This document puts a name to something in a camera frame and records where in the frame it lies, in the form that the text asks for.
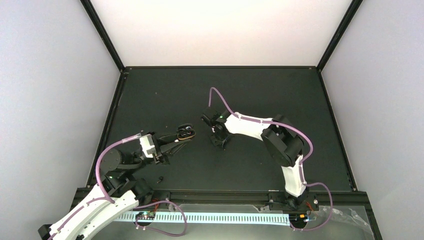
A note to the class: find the clear plastic sheet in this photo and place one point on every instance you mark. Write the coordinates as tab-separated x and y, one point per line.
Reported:
333	223

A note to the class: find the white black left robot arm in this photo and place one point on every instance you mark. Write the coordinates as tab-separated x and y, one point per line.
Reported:
116	190

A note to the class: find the white slotted cable duct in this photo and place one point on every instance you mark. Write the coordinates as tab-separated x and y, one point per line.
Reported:
278	219

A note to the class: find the black frame post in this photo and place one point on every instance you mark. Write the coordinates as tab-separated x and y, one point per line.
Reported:
102	32
338	34

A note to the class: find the black left rear frame post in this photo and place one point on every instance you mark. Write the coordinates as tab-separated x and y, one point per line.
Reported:
102	32

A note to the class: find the black front mounting rail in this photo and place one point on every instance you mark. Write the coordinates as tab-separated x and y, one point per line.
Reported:
276	200

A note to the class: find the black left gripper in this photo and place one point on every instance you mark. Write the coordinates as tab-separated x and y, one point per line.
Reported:
168	148

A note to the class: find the black right rear frame post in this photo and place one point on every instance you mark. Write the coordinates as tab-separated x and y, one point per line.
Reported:
338	34

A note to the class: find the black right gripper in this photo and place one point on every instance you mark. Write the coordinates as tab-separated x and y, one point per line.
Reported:
216	141

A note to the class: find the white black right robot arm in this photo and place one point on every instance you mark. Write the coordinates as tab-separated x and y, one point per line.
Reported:
283	144

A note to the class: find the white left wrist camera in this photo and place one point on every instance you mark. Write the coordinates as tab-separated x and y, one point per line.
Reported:
148	147

